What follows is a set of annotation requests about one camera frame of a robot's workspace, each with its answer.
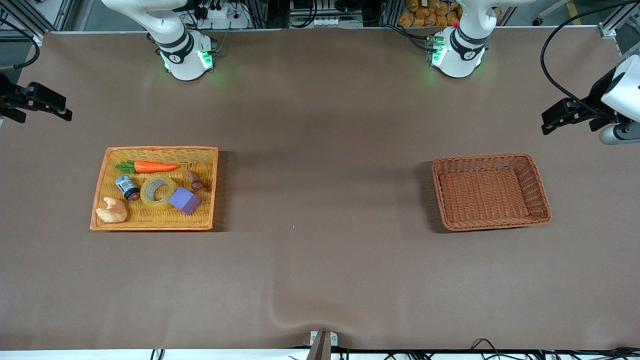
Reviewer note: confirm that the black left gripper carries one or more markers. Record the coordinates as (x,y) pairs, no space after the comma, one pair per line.
(596,96)

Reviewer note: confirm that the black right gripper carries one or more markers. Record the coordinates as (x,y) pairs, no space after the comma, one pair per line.
(7,96)

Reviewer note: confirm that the yellow clear tape roll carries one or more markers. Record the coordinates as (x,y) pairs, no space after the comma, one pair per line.
(146,197)

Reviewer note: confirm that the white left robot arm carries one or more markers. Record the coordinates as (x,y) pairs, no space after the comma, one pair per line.
(460,60)

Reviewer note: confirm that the small dark can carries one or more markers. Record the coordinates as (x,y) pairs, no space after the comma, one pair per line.
(127,187)

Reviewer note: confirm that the brown wicker basket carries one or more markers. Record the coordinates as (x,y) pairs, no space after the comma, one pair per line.
(480,200)

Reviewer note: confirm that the beige toy croissant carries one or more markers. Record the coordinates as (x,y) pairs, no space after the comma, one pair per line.
(112,212)

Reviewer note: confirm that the orange toy carrot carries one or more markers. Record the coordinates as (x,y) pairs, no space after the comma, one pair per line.
(152,167)

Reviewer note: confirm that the orange flat wicker tray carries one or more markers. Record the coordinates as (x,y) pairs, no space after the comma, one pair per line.
(155,220)

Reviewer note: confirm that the small brown toy piece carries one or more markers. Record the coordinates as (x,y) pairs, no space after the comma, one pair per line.
(194,181)

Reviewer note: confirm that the purple foam cube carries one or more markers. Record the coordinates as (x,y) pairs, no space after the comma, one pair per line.
(185,202)

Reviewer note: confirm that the bag of toy breads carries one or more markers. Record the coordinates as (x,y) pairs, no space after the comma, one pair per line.
(425,15)

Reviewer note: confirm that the white power strip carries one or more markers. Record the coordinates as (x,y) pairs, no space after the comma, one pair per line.
(220,12)

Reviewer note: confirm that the aluminium frame profile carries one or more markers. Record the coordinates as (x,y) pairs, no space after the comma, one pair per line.
(20,34)
(607,30)

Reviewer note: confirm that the metal table edge bracket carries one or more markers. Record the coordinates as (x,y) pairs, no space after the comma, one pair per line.
(322,345)

